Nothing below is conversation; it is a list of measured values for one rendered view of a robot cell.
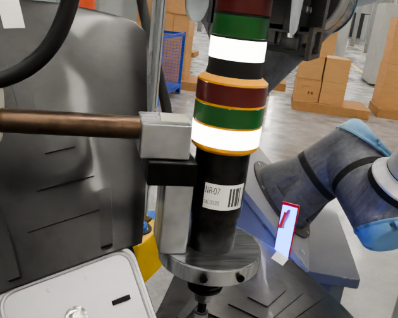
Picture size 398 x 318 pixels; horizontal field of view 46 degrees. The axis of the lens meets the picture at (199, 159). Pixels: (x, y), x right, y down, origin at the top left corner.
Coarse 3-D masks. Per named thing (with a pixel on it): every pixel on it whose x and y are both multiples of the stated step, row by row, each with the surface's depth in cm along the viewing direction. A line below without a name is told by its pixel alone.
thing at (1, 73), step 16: (64, 0) 25; (64, 16) 25; (48, 32) 25; (64, 32) 25; (48, 48) 25; (16, 64) 25; (32, 64) 25; (0, 80) 25; (16, 80) 26; (0, 96) 26
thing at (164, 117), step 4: (160, 112) 28; (156, 116) 28; (160, 116) 28; (164, 116) 28; (168, 116) 28; (172, 116) 28; (176, 116) 28; (180, 116) 28; (184, 116) 28; (164, 120) 28; (168, 120) 28; (172, 120) 28; (176, 120) 28; (180, 120) 28; (184, 120) 28; (188, 120) 28
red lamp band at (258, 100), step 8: (200, 80) 28; (200, 88) 28; (208, 88) 27; (216, 88) 27; (224, 88) 27; (232, 88) 27; (240, 88) 27; (248, 88) 27; (256, 88) 27; (264, 88) 27; (200, 96) 28; (208, 96) 27; (216, 96) 27; (224, 96) 27; (232, 96) 27; (240, 96) 27; (248, 96) 27; (256, 96) 27; (264, 96) 28; (216, 104) 27; (224, 104) 27; (232, 104) 27; (240, 104) 27; (248, 104) 27; (256, 104) 27; (264, 104) 28
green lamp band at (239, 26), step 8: (216, 16) 27; (224, 16) 26; (232, 16) 26; (240, 16) 26; (216, 24) 27; (224, 24) 26; (232, 24) 26; (240, 24) 26; (248, 24) 26; (256, 24) 26; (264, 24) 26; (216, 32) 27; (224, 32) 26; (232, 32) 26; (240, 32) 26; (248, 32) 26; (256, 32) 26; (264, 32) 27
